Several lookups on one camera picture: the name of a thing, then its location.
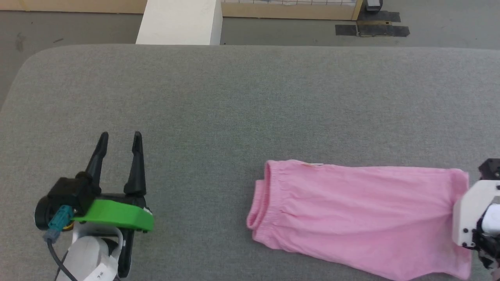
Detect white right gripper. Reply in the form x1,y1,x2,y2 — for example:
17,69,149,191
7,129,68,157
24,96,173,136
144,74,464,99
452,180,500,270

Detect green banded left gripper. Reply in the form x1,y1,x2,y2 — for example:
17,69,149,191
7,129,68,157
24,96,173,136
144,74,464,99
72,131,155,278

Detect black cable with teal plug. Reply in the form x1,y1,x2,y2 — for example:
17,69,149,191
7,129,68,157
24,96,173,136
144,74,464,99
43,206,79,281

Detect pink elastic-waist shorts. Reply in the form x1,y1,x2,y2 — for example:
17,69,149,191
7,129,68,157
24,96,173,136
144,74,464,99
246,159,473,281

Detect black floor tape patch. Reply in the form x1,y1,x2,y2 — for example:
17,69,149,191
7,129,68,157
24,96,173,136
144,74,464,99
357,25,410,38
357,11,401,23

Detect white rectangular block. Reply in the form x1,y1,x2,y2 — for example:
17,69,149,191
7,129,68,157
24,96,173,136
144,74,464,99
136,0,223,45

